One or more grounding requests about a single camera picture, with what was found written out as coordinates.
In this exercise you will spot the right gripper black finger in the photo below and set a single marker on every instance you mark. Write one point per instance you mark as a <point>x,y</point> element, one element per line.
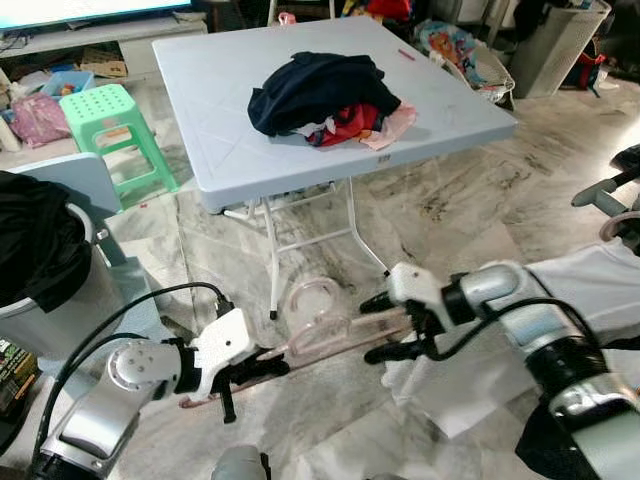
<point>380,302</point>
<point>395,350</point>

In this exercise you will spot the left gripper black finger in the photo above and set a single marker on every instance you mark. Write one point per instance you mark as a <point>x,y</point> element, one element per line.
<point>229,402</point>
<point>265,368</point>

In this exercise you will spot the pink plastic hanger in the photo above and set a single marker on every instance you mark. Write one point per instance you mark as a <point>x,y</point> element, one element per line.
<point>350,335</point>
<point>610,222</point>

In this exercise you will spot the black fleece jacket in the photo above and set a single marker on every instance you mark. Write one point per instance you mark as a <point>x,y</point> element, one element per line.
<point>35,240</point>

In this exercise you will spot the white round plastic tub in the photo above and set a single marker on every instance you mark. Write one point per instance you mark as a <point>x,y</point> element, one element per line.
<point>60,320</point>

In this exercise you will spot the white thin shirt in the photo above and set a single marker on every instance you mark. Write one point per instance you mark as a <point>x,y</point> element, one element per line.
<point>590,280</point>

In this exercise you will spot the pink garment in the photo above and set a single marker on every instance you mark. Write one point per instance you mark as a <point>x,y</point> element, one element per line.
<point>395,125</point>

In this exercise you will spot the red garment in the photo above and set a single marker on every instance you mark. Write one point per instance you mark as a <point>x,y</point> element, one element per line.
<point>355,122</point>

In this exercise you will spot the green black box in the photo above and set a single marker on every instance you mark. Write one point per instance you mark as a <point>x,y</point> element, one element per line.
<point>15,375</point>

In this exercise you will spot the black metal drying rack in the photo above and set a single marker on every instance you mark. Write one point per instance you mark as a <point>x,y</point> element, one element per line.
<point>600,195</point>

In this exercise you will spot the cartoon print baby bouncer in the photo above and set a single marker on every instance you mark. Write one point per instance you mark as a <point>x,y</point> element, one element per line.
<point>450,45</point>

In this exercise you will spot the green plastic stool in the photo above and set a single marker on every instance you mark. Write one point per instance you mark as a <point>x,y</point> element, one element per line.
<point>100,105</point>

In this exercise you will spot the grey mesh laundry hamper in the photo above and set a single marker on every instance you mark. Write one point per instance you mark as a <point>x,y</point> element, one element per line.
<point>555,50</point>

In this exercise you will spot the red black bag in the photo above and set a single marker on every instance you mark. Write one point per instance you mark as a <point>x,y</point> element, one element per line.
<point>590,70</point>

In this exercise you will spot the pink patterned bag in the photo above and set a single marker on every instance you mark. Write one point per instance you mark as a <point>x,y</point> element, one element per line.
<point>38,120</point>

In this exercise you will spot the blue plastic basket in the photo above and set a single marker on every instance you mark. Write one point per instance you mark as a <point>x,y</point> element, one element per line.
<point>68,82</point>

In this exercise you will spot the white television stand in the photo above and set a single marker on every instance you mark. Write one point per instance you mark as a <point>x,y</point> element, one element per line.
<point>150,50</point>

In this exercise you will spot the flat screen television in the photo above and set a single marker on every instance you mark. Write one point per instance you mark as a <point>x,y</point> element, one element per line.
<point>80,8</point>

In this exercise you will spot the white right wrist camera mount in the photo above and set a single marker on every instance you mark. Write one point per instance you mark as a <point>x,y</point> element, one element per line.
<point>415,283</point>

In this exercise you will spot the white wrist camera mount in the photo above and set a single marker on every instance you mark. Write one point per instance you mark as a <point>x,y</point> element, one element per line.
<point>415,283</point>
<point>225,335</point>

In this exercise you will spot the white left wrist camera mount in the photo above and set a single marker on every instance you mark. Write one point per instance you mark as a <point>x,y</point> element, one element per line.
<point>225,335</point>

